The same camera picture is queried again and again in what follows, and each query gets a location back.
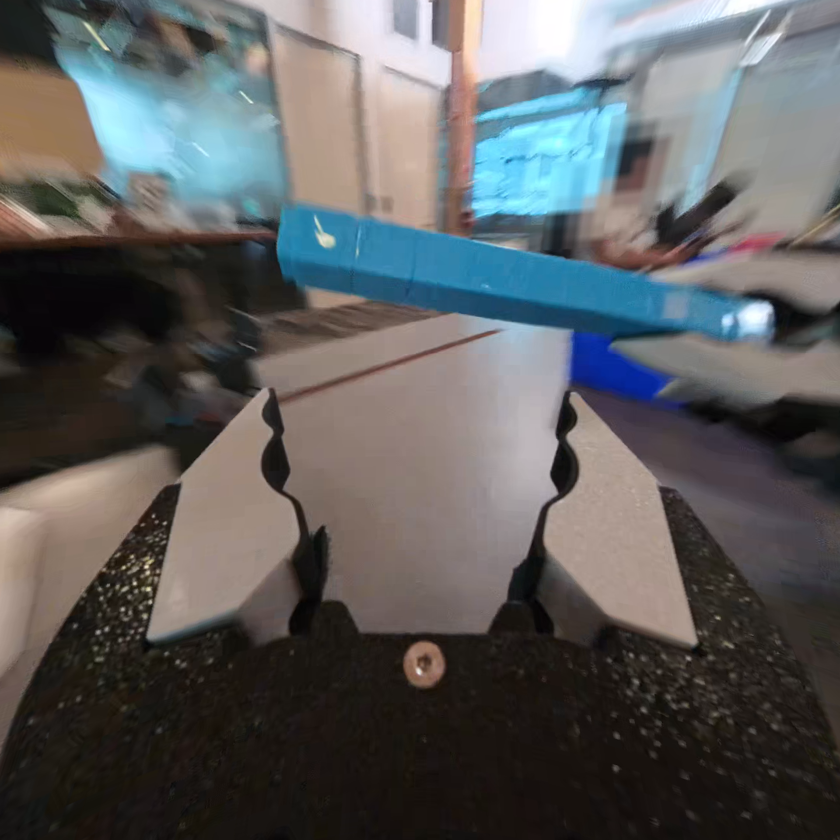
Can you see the cream door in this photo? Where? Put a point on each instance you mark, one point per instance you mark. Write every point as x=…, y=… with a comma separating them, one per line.
x=315, y=124
x=407, y=151

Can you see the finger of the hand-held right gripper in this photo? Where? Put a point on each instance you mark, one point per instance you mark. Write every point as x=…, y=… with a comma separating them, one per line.
x=800, y=282
x=754, y=371

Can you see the wooden post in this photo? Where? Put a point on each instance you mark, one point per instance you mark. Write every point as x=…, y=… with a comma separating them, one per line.
x=463, y=131

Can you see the light blue segmented bar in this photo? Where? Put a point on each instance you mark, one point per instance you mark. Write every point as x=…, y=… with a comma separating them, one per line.
x=492, y=275

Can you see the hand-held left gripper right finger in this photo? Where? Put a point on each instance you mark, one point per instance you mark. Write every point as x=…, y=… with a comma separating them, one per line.
x=617, y=525

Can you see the blue bin with tag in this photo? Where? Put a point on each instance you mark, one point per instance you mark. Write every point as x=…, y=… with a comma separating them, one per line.
x=610, y=374

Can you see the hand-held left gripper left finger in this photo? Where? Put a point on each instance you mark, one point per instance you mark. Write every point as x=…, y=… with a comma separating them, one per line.
x=216, y=525

